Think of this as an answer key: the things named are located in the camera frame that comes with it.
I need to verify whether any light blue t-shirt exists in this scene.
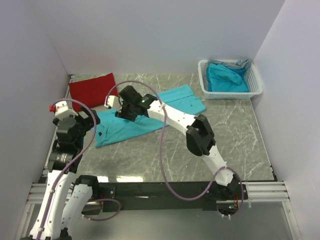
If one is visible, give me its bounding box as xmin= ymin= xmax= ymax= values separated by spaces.
xmin=95 ymin=84 xmax=206 ymax=148

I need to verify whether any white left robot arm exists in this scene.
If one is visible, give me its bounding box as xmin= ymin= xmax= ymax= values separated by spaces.
xmin=26 ymin=99 xmax=100 ymax=240

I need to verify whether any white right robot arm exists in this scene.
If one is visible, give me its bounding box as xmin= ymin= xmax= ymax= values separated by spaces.
xmin=105 ymin=85 xmax=243 ymax=200

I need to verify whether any folded red t-shirt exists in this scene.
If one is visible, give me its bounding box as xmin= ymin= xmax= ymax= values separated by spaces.
xmin=69 ymin=73 xmax=116 ymax=108

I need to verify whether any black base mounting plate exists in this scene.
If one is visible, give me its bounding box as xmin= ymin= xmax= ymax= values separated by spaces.
xmin=91 ymin=180 xmax=248 ymax=211

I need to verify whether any blue t-shirt in basket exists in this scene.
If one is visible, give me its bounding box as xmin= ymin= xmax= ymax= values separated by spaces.
xmin=206 ymin=62 xmax=249 ymax=93

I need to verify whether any grey t-shirt in basket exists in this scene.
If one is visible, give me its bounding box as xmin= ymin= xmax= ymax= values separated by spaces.
xmin=209 ymin=58 xmax=252 ymax=70

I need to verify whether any white plastic laundry basket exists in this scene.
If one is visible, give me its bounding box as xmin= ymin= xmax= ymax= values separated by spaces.
xmin=197 ymin=60 xmax=263 ymax=100

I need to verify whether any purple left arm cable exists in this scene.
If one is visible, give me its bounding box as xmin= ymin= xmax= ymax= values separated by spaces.
xmin=34 ymin=98 xmax=121 ymax=240

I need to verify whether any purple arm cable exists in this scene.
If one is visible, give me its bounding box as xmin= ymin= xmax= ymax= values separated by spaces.
xmin=104 ymin=80 xmax=245 ymax=219
xmin=34 ymin=98 xmax=121 ymax=240

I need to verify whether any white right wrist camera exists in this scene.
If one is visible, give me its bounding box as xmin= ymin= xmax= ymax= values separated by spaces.
xmin=104 ymin=95 xmax=121 ymax=111

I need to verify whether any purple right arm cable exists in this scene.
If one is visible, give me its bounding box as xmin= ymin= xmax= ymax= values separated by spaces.
xmin=104 ymin=80 xmax=245 ymax=219

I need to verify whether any aluminium frame rail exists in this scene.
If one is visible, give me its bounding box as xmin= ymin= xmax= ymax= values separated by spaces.
xmin=26 ymin=181 xmax=290 ymax=205

